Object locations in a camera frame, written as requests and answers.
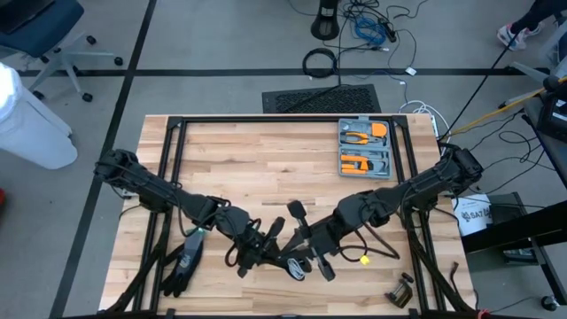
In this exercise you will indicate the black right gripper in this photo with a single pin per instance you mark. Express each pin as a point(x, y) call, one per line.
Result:
point(325, 239)

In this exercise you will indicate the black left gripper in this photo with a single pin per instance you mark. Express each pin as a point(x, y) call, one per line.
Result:
point(257, 248)

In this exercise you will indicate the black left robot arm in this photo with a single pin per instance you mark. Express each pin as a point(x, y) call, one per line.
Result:
point(155, 190)

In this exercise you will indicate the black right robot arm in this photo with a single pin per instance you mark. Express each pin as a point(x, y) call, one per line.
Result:
point(421, 184)

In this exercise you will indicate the orange tape measure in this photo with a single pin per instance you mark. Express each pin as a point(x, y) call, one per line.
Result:
point(379, 129)

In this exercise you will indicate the black floor vent grate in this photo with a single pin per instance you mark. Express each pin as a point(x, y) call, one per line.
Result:
point(323, 99)

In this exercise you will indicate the white power strip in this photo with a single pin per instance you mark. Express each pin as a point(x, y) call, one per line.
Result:
point(435, 126)

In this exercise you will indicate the black tripod stand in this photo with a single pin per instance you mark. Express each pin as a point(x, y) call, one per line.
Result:
point(339, 53)

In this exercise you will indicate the white power adapter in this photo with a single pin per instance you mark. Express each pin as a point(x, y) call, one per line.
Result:
point(410, 71)

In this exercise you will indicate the black equipment box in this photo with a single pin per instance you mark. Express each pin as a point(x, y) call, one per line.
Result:
point(505, 208)

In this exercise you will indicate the black tower stand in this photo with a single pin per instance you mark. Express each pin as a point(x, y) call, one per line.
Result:
point(325, 24)

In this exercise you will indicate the black power strip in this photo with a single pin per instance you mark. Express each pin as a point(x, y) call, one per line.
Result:
point(388, 32)

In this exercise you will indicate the thin black slanted pole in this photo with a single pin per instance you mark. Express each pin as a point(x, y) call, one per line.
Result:
point(487, 75)

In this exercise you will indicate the white bucket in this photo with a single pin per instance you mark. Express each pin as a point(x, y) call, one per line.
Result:
point(26, 128)

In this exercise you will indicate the black equipment cart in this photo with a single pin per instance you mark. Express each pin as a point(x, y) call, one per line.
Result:
point(553, 115)

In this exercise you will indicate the grey office chair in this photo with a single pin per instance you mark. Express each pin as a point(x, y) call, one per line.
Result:
point(527, 71)

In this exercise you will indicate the person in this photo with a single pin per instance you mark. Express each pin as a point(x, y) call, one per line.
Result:
point(527, 20)

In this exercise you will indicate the office chair blue seat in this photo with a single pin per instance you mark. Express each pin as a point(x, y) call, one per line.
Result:
point(40, 22)

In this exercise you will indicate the black table-level camera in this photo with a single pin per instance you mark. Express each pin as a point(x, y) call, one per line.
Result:
point(190, 252)

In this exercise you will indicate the black metal table frame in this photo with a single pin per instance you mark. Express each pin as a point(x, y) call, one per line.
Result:
point(288, 119)

